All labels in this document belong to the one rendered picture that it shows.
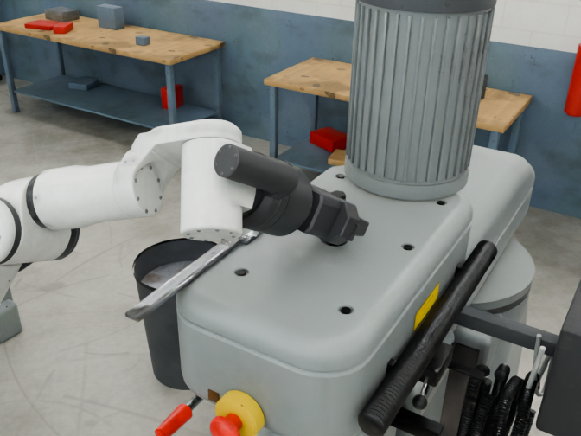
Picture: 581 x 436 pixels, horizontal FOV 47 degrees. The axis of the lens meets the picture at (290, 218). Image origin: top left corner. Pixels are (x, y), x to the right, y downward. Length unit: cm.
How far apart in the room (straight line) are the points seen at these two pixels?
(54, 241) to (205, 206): 24
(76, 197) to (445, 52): 52
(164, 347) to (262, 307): 253
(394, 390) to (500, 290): 69
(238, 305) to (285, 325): 7
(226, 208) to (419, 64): 39
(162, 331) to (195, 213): 256
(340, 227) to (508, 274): 76
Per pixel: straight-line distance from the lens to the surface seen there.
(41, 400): 355
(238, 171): 65
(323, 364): 73
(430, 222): 97
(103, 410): 342
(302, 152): 542
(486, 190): 140
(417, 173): 100
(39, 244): 82
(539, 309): 427
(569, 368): 113
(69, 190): 77
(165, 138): 72
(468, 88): 99
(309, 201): 77
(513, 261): 157
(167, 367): 338
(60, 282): 437
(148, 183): 75
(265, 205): 73
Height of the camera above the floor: 234
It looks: 29 degrees down
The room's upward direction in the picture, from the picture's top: 1 degrees clockwise
